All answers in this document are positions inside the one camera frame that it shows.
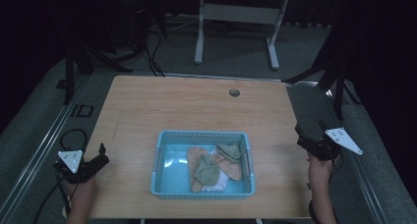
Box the small green sock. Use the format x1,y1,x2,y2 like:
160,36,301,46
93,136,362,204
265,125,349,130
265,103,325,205
216,141,244,164

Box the large green sock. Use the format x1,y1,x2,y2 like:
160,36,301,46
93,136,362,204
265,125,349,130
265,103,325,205
194,154,220,187

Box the long orange sock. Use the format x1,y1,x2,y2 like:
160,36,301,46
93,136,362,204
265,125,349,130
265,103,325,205
186,146,210,194

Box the white metal desk frame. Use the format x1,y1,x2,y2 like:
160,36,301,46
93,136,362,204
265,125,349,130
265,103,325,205
194,0,291,71

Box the person's left hand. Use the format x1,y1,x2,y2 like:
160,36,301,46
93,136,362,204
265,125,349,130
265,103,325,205
63,177,97,204

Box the black floor cables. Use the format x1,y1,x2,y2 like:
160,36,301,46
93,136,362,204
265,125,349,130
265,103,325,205
143,28,166,79

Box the person's right hand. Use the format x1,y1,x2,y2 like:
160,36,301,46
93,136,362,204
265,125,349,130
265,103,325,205
307,153,334,187

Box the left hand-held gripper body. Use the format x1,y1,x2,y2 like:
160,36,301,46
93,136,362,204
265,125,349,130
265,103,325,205
53,149,100,186

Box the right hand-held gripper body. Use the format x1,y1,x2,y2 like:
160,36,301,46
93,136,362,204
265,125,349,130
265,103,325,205
296,127,365,162

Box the light blue plastic basket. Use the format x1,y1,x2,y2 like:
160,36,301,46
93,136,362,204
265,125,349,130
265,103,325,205
149,130,257,200

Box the metal floor rail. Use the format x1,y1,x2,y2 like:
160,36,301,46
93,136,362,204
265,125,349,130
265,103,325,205
323,83,391,224
0,74,92,218

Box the short orange sock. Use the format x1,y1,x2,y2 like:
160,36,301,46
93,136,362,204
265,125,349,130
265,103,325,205
211,152,244,183

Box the black tripod stand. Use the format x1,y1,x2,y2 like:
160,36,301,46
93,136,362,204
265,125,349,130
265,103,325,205
54,36,134,106
281,51,363,121

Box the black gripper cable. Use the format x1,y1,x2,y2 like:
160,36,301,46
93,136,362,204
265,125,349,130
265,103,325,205
328,150,344,184
32,128,89,224

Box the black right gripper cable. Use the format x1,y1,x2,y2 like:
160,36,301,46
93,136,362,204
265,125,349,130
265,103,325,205
328,150,344,184

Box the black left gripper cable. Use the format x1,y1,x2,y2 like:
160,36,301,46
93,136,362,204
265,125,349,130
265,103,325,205
32,128,89,224

